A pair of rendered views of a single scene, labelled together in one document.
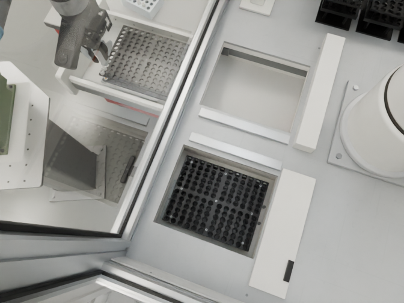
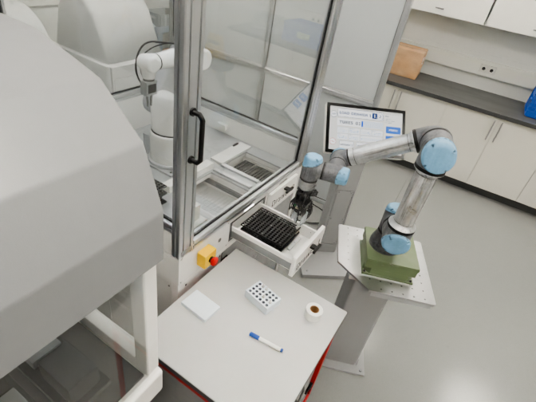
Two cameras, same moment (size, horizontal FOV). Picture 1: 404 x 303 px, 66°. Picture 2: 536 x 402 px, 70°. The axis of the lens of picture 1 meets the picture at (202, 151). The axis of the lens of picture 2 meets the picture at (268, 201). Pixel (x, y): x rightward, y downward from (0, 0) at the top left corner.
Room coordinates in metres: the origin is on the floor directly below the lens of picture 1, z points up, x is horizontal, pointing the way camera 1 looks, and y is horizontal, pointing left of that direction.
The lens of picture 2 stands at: (1.91, 0.15, 2.01)
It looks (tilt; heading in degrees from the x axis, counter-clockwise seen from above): 35 degrees down; 182
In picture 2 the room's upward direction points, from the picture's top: 11 degrees clockwise
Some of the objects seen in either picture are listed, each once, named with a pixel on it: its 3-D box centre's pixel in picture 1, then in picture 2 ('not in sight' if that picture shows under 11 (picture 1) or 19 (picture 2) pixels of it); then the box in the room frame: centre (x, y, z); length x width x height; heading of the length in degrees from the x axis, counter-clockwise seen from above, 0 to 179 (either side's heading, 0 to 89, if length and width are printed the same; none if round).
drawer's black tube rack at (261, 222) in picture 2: not in sight; (269, 230); (0.52, 0.14, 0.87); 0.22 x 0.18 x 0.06; 66
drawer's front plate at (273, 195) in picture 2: not in sight; (282, 191); (0.18, 0.16, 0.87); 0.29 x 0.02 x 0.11; 156
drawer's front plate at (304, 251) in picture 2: not in sight; (307, 250); (0.60, 0.32, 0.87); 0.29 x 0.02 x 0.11; 156
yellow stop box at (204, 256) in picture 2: not in sight; (206, 257); (0.78, -0.09, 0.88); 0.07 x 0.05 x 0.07; 156
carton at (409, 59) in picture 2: not in sight; (403, 59); (-2.67, 1.18, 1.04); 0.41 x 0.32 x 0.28; 69
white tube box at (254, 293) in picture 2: not in sight; (262, 297); (0.84, 0.17, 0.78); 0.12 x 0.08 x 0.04; 55
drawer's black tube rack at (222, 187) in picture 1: (216, 202); not in sight; (0.10, -0.03, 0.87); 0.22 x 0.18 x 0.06; 66
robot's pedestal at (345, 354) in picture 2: not in sight; (356, 308); (0.43, 0.69, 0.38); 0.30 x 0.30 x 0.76; 89
